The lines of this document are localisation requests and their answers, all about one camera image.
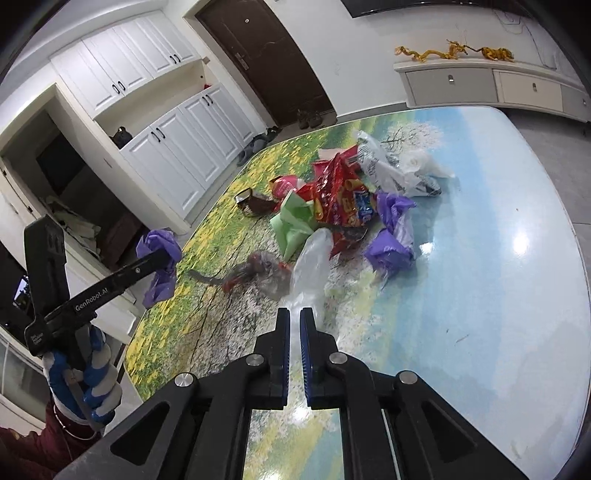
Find clear plastic bag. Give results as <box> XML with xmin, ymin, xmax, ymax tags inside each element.
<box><xmin>280</xmin><ymin>228</ymin><xmax>334</xmax><ymax>323</ymax></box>

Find purple plastic bag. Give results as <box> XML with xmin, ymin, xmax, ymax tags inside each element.
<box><xmin>135</xmin><ymin>229</ymin><xmax>182</xmax><ymax>309</ymax></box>
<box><xmin>363</xmin><ymin>190</ymin><xmax>416</xmax><ymax>280</ymax></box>

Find light green plastic bag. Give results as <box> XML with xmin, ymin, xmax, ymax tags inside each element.
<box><xmin>270</xmin><ymin>190</ymin><xmax>318</xmax><ymax>261</ymax></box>

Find red snack bag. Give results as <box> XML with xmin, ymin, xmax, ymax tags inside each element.
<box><xmin>297</xmin><ymin>146</ymin><xmax>377</xmax><ymax>256</ymax></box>

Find white printed plastic bag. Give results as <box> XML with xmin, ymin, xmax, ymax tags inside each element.
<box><xmin>356</xmin><ymin>130</ymin><xmax>455</xmax><ymax>198</ymax></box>

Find dark red sleeve forearm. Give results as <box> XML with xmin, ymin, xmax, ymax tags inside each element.
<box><xmin>1</xmin><ymin>400</ymin><xmax>102</xmax><ymax>479</ymax></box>

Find blue white gloved left hand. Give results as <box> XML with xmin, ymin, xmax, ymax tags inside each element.
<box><xmin>42</xmin><ymin>325</ymin><xmax>122</xmax><ymax>427</ymax></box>

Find grey crumpled plastic wrapper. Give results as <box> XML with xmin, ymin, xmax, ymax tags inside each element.
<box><xmin>186</xmin><ymin>250</ymin><xmax>291</xmax><ymax>301</ymax></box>

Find purple plastic bag on table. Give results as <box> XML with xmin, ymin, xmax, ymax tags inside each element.
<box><xmin>363</xmin><ymin>190</ymin><xmax>416</xmax><ymax>280</ymax></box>

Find brown small wrapper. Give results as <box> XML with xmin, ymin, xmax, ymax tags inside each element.
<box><xmin>235</xmin><ymin>188</ymin><xmax>277</xmax><ymax>217</ymax></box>

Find pink red small wrapper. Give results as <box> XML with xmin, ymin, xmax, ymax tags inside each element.
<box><xmin>270</xmin><ymin>175</ymin><xmax>304</xmax><ymax>202</ymax></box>

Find black bag in niche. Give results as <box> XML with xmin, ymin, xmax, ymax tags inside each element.
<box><xmin>111</xmin><ymin>126</ymin><xmax>132</xmax><ymax>150</ymax></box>

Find grey slippers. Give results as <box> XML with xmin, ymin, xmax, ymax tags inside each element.
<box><xmin>238</xmin><ymin>126</ymin><xmax>281</xmax><ymax>166</ymax></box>

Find brown shoes pair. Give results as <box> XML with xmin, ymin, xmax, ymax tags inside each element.
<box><xmin>297</xmin><ymin>110</ymin><xmax>322</xmax><ymax>130</ymax></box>

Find white grey TV console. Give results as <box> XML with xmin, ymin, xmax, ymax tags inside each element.
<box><xmin>394</xmin><ymin>59</ymin><xmax>590</xmax><ymax>123</ymax></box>

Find dark brown door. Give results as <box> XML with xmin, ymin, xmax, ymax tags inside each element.
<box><xmin>195</xmin><ymin>0</ymin><xmax>332</xmax><ymax>127</ymax></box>

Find golden dragon ornament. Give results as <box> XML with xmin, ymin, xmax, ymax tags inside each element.
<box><xmin>394</xmin><ymin>40</ymin><xmax>515</xmax><ymax>63</ymax></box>

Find white wall cabinet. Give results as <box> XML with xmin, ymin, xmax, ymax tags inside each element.
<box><xmin>50</xmin><ymin>11</ymin><xmax>259</xmax><ymax>234</ymax></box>

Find black wall television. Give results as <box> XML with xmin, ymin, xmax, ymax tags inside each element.
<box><xmin>342</xmin><ymin>0</ymin><xmax>531</xmax><ymax>18</ymax></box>

